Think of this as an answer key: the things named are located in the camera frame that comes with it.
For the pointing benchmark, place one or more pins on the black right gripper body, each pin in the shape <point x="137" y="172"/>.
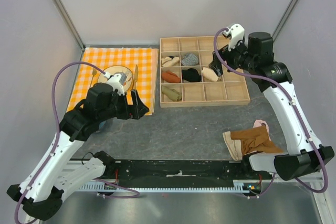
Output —
<point x="238" y="57"/>

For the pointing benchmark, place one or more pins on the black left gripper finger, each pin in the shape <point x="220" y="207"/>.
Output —
<point x="138" y="108"/>
<point x="125" y="109"/>

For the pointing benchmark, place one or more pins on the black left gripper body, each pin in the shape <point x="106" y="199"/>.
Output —
<point x="120" y="105"/>

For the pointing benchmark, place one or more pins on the olive green white-band underwear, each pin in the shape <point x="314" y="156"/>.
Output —
<point x="172" y="94"/>

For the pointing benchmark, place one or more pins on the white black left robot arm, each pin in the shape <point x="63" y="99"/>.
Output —
<point x="42" y="193"/>

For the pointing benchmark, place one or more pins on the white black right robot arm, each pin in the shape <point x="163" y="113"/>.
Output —
<point x="305" y="153"/>

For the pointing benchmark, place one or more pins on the rolled cream underwear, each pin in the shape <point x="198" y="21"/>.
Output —
<point x="209" y="74"/>

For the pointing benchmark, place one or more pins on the rolled grey striped underwear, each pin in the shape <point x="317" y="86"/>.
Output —
<point x="190" y="59"/>

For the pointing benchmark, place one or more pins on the rolled rust orange underwear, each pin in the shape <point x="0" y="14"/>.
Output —
<point x="170" y="77"/>

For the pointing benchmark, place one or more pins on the rolled beige black underwear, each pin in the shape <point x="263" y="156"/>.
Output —
<point x="170" y="61"/>

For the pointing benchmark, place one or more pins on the pink underwear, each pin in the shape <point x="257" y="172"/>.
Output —
<point x="260" y="123"/>

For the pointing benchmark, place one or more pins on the brown orange underwear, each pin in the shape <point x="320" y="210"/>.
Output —
<point x="252" y="140"/>

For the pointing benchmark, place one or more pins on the beige cream underwear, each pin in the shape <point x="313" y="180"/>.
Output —
<point x="232" y="146"/>

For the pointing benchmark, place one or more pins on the floral ceramic plate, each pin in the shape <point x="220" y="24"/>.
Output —
<point x="128" y="73"/>

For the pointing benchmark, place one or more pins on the blue ceramic bowl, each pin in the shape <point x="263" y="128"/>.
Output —
<point x="102" y="126"/>

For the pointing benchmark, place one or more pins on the wooden compartment organizer box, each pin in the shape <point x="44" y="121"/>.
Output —
<point x="230" y="89"/>

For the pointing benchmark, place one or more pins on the gold knife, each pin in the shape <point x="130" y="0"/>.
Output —
<point x="135" y="77"/>

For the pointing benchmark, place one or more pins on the gold fork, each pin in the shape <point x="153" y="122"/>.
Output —
<point x="94" y="72"/>

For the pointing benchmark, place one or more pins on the orange white checkered tablecloth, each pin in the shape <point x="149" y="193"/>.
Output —
<point x="145" y="58"/>

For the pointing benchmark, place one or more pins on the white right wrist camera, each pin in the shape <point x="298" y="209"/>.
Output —
<point x="235" y="33"/>

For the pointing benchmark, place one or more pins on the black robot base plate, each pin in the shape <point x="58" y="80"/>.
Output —
<point x="133" y="173"/>

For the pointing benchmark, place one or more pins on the grey slotted cable duct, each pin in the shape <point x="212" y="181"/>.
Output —
<point x="237" y="187"/>

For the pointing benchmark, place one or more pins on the right aluminium frame post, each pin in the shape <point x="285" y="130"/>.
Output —
<point x="284" y="18"/>

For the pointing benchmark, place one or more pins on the aluminium frame post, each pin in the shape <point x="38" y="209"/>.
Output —
<point x="69" y="23"/>
<point x="284" y="18"/>

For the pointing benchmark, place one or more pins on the left aluminium frame post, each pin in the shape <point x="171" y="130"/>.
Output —
<point x="69" y="23"/>

